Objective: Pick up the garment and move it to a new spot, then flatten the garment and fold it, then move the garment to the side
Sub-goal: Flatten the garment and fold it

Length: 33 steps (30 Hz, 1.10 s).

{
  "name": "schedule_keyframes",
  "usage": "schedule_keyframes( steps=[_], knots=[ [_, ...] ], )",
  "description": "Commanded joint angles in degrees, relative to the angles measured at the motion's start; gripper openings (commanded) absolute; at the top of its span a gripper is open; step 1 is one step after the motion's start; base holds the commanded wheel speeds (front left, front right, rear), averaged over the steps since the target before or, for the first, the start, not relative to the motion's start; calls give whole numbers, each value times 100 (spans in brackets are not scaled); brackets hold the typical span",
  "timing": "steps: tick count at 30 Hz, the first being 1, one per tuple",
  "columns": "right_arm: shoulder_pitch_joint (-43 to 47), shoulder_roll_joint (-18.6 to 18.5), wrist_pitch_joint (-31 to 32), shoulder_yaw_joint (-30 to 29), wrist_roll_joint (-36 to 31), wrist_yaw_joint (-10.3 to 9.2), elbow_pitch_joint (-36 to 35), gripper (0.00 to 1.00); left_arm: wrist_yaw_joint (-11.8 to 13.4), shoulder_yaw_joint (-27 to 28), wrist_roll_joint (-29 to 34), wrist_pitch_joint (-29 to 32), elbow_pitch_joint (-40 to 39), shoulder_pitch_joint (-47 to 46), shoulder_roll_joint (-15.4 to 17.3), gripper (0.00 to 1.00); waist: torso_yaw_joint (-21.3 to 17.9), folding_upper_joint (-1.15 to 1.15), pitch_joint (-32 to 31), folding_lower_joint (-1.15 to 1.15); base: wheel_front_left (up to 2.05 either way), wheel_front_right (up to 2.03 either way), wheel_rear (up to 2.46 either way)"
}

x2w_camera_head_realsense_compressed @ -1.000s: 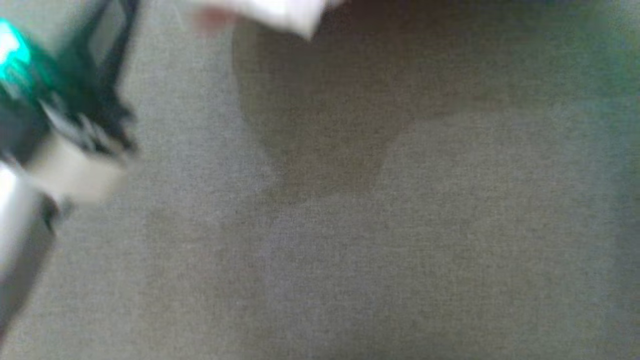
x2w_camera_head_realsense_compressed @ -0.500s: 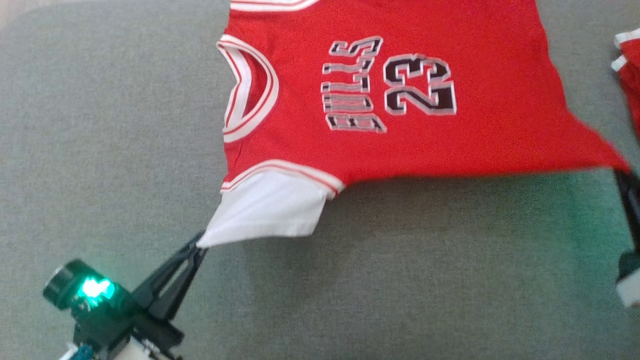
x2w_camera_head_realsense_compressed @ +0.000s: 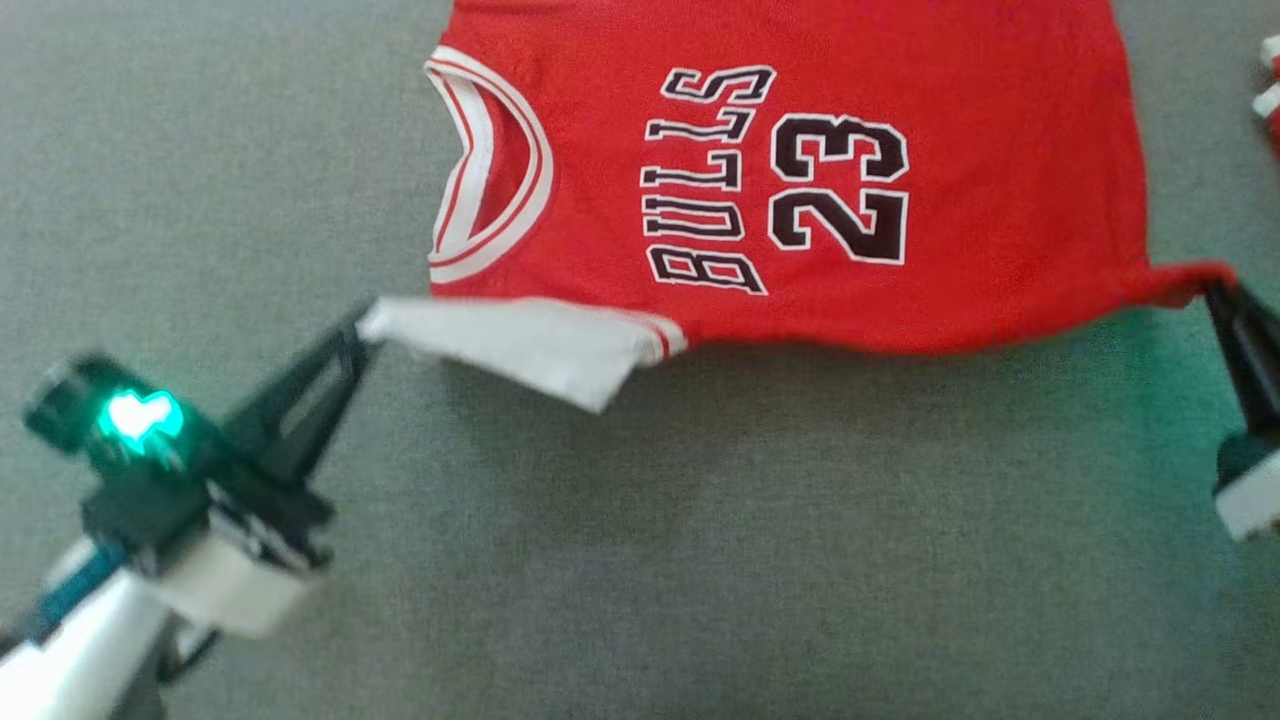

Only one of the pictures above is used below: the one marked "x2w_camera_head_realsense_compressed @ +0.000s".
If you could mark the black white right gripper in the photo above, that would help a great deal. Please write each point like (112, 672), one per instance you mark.
(1255, 500)

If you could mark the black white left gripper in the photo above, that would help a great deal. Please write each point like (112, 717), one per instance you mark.
(220, 540)

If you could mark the red Bulls 23 jersey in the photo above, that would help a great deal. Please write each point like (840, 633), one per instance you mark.
(600, 100)

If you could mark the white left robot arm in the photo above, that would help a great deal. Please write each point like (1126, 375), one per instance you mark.
(80, 650)

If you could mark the red white object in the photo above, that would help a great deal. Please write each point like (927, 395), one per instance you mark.
(1272, 100)

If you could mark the large grey sofa seat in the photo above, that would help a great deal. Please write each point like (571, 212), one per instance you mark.
(700, 550)

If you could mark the black wrist camera green light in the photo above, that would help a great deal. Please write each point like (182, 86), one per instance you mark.
(110, 415)

